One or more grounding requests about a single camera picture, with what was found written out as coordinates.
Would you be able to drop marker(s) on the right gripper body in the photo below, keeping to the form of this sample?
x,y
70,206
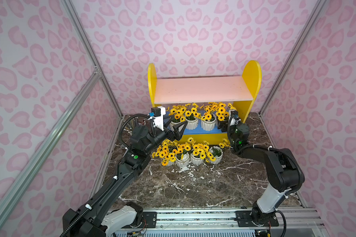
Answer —
x,y
236,126

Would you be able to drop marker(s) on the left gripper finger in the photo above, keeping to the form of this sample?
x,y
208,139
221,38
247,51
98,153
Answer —
x,y
178,130
169,123

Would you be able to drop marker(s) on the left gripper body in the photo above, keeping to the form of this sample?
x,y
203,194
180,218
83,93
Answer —
x,y
169,132

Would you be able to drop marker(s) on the shelf sunflower pot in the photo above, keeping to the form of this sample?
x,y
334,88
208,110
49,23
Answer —
x,y
200,152
208,119
216,151
183,152
166,152
192,116
223,113
178,112

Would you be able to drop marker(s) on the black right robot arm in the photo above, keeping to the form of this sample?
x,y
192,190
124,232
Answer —
x,y
283,171

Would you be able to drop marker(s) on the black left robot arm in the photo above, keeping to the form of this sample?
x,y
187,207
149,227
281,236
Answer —
x,y
115,183

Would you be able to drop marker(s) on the yellow two-tier shelf unit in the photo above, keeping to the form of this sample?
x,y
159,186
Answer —
x,y
241,91

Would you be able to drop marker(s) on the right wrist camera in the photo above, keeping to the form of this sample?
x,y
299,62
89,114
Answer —
x,y
234,118

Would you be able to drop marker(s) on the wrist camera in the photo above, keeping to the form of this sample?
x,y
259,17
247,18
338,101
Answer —
x,y
157,115
234,118

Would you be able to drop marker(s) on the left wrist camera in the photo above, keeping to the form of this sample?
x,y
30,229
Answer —
x,y
157,115

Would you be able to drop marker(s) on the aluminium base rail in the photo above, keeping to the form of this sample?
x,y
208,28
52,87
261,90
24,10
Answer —
x,y
202,222

